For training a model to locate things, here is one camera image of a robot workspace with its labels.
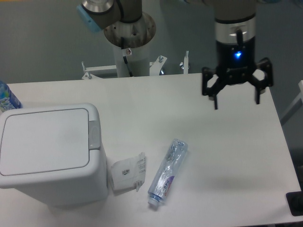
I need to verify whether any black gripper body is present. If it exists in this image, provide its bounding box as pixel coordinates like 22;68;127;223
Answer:
215;40;257;86

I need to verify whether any white push-lid trash can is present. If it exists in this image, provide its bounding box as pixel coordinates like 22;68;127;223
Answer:
0;103;108;206

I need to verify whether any empty clear plastic bottle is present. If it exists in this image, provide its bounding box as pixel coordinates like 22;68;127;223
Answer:
148;139;188;209

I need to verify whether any crumpled white paper wrapper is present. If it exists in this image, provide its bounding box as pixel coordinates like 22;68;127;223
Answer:
110;152;146;192

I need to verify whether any black clamp at table corner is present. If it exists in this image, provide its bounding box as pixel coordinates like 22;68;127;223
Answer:
286;191;303;217

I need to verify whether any blue labelled water bottle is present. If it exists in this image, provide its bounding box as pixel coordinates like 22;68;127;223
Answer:
0;81;23;112

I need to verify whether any white table leg frame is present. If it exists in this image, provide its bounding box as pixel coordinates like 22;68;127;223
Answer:
280;80;303;126

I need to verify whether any white metal base frame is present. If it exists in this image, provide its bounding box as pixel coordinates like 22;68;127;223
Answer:
81;50;190;80

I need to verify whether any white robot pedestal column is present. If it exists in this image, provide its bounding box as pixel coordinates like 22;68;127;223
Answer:
113;45;150;78

